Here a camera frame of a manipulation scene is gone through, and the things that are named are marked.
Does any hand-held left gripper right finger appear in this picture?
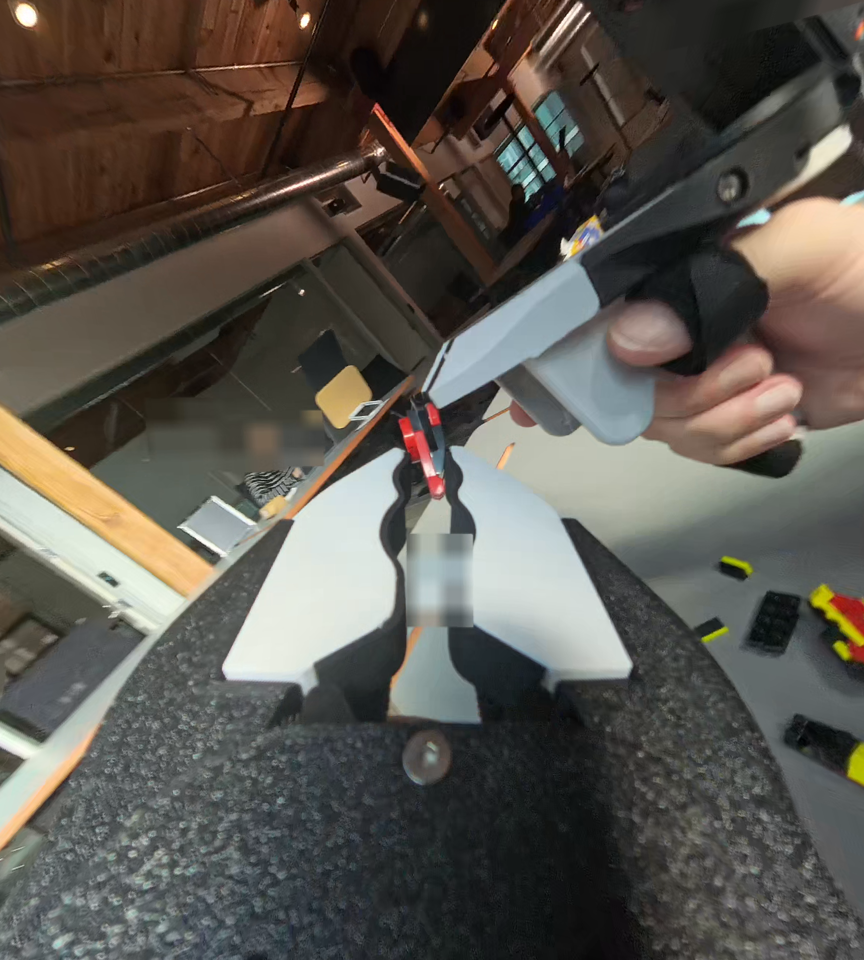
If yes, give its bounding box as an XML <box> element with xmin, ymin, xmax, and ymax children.
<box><xmin>444</xmin><ymin>444</ymin><xmax>637</xmax><ymax>688</ymax></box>

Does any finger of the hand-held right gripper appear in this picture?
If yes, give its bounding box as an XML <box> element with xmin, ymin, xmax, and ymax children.
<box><xmin>422</xmin><ymin>261</ymin><xmax>614</xmax><ymax>409</ymax></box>

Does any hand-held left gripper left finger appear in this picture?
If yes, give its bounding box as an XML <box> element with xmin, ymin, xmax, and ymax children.
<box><xmin>222</xmin><ymin>447</ymin><xmax>409</xmax><ymax>687</ymax></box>

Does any small red black lego assembly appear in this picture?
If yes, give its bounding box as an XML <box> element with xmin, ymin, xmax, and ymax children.
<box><xmin>398</xmin><ymin>393</ymin><xmax>449</xmax><ymax>501</ymax></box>

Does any long black studded lego strip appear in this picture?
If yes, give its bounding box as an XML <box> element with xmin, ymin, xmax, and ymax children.
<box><xmin>783</xmin><ymin>713</ymin><xmax>864</xmax><ymax>814</ymax></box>

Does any black studded lego plate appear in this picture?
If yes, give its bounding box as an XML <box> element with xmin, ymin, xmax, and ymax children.
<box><xmin>743</xmin><ymin>590</ymin><xmax>805</xmax><ymax>657</ymax></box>

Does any person's right hand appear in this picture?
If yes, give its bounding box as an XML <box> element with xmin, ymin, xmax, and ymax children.
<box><xmin>609</xmin><ymin>195</ymin><xmax>864</xmax><ymax>468</ymax></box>

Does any wooden seat chair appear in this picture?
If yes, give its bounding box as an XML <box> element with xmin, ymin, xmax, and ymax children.
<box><xmin>314</xmin><ymin>363</ymin><xmax>377</xmax><ymax>432</ymax></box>

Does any black hanging monitor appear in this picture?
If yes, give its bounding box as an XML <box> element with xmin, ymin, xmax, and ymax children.
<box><xmin>369</xmin><ymin>155</ymin><xmax>427</xmax><ymax>207</ymax></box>

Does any dark framed window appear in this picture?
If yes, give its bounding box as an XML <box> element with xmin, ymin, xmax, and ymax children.
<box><xmin>489</xmin><ymin>90</ymin><xmax>586</xmax><ymax>184</ymax></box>

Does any light wooden beam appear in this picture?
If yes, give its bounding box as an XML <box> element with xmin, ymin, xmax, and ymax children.
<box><xmin>0</xmin><ymin>368</ymin><xmax>218</xmax><ymax>601</ymax></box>

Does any long ceiling duct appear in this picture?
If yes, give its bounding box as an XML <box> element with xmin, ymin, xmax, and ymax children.
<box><xmin>0</xmin><ymin>143</ymin><xmax>391</xmax><ymax>343</ymax></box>

